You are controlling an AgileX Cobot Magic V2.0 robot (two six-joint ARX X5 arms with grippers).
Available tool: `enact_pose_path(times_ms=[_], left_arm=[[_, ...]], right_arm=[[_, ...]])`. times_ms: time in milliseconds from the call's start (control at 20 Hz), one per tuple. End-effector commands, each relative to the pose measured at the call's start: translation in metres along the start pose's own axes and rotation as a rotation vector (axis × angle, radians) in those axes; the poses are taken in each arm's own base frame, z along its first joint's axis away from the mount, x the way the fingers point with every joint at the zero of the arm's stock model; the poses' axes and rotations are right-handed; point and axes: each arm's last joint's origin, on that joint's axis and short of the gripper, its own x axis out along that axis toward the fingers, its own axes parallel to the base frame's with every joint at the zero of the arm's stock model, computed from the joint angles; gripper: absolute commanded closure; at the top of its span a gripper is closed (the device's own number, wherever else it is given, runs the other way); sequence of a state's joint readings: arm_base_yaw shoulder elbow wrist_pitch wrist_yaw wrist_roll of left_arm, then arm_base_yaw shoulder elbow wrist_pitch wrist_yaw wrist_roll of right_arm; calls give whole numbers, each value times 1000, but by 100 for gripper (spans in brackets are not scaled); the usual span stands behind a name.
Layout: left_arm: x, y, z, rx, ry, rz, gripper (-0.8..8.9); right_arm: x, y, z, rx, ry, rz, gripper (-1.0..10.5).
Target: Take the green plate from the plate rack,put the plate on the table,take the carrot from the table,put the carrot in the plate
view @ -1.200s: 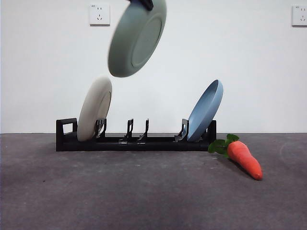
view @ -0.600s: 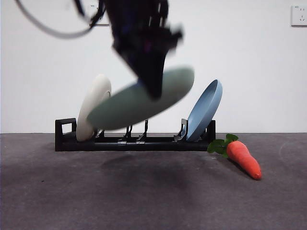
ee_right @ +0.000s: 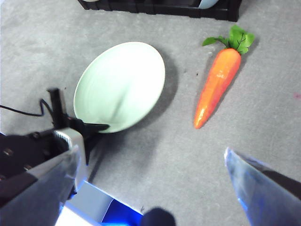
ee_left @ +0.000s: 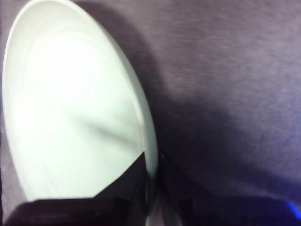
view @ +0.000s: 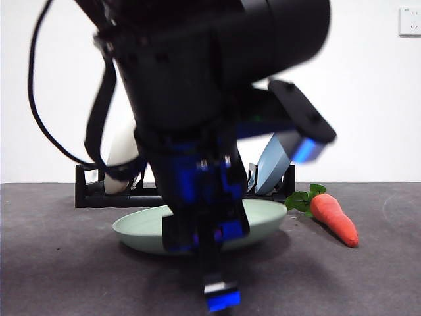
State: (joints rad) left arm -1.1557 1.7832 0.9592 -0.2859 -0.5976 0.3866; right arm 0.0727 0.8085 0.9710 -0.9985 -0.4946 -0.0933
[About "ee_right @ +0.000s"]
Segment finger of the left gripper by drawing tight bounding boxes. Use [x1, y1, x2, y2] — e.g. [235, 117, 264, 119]
[84, 132, 102, 166]
[81, 120, 111, 133]

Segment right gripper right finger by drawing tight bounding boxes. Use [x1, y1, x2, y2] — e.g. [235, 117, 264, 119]
[224, 147, 301, 226]

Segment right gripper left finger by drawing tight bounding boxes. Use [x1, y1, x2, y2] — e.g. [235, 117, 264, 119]
[0, 145, 80, 226]

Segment light green plate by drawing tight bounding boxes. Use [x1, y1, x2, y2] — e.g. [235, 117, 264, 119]
[73, 41, 166, 134]

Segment orange toy carrot green leaves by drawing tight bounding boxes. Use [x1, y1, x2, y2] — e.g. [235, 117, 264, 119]
[193, 24, 255, 129]

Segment black plate rack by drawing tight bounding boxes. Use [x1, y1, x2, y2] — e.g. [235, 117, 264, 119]
[77, 0, 243, 22]

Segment thin black cable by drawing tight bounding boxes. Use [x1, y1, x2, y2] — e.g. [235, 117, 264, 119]
[0, 98, 54, 117]

